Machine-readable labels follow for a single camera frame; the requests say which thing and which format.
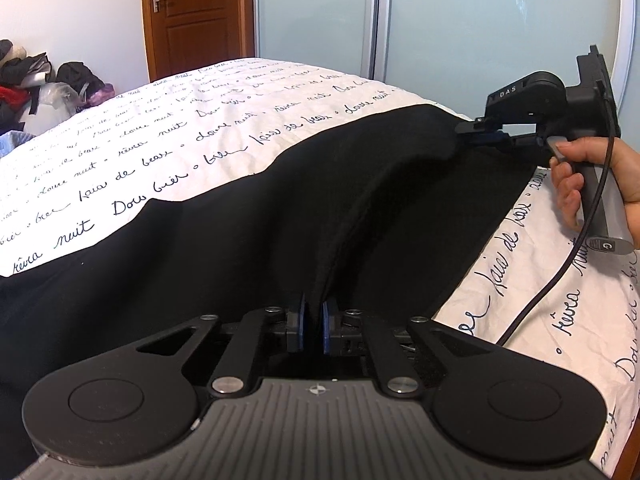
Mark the pile of clothes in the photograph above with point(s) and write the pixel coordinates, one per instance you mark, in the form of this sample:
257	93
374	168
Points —
25	70

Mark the purple cloth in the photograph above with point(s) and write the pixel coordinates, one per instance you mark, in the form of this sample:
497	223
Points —
104	95

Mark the person's right hand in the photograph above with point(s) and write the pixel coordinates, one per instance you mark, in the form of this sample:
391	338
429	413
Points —
567	180

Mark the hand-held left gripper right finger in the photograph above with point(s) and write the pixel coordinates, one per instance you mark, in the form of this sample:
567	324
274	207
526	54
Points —
327	325

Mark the frosted glass wardrobe door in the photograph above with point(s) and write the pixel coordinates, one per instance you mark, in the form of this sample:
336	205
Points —
475	20
315	10

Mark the blue blanket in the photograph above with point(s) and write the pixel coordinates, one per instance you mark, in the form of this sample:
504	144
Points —
12	142

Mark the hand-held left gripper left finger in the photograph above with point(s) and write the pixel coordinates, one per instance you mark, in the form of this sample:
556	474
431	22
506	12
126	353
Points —
300	322

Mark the clear plastic bag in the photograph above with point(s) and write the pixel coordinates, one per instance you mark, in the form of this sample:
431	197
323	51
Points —
50	105

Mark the black bag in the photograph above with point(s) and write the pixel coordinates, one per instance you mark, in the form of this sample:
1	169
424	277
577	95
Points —
80	77

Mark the brown wooden door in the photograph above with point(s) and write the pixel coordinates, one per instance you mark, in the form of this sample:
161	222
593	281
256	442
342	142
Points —
200	25

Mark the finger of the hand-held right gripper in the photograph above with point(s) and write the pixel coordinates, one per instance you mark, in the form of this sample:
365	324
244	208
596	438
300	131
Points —
505	122
492	137

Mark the black pants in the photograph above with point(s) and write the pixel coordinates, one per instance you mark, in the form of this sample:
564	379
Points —
300	210

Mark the white script-printed bedspread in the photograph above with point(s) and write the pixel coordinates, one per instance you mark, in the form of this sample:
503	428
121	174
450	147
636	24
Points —
150	135

